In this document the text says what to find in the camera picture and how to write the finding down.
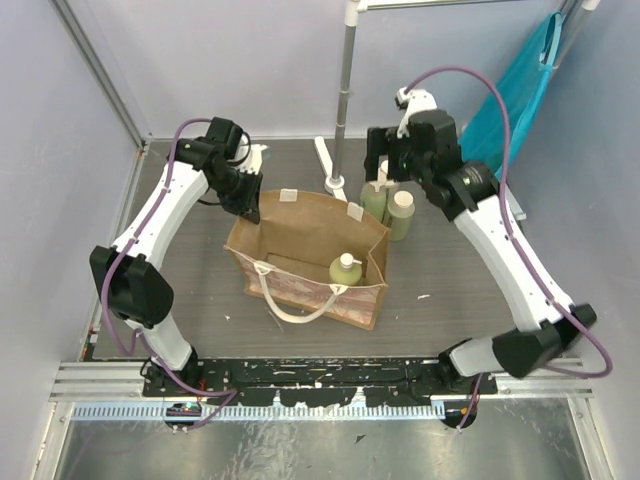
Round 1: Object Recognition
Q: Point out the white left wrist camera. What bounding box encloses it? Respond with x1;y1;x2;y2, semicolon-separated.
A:
236;144;269;175

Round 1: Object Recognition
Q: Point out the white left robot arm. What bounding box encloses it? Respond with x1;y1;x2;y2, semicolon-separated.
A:
89;137;265;396

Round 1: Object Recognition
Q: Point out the green bottle beige round cap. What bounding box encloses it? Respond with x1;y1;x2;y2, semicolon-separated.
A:
387;191;415;241

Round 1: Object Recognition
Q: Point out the grey metal rack pole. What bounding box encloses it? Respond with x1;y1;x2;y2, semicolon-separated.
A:
331;1;359;184

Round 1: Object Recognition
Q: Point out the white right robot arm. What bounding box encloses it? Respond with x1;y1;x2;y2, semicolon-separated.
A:
364;109;597;394

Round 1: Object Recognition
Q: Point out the brown canvas tote bag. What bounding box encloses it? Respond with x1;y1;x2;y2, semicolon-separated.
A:
225;189;390;330

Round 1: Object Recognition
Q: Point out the cream white bottle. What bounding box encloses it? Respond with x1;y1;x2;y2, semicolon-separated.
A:
378;160;389;182

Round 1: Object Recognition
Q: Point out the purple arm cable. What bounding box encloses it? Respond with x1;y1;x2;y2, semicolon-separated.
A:
99;117;239;432
405;64;614;431

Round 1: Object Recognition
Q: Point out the green bottle flip cap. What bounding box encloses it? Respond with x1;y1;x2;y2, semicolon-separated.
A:
360;168;398;223

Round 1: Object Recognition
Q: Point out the black mounting base plate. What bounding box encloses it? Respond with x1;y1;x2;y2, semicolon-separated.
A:
142;357;500;409

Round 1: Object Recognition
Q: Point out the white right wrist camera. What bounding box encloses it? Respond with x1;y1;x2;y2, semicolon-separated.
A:
395;87;437;139

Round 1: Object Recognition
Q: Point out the teal fabric bag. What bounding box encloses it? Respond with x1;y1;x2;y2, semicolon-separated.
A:
459;12;564;178

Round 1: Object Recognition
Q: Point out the green pump bottle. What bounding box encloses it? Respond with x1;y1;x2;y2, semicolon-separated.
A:
329;253;363;287

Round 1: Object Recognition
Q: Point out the white right rack foot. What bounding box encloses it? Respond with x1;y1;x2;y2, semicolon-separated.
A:
507;194;527;222

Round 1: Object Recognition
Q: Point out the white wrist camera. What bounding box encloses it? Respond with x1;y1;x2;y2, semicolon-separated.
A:
236;144;269;175
395;87;437;139

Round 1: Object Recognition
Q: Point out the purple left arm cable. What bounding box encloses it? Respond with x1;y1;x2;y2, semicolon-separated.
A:
99;117;239;432

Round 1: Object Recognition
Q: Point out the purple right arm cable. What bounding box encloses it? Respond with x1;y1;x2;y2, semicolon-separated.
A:
405;64;614;431

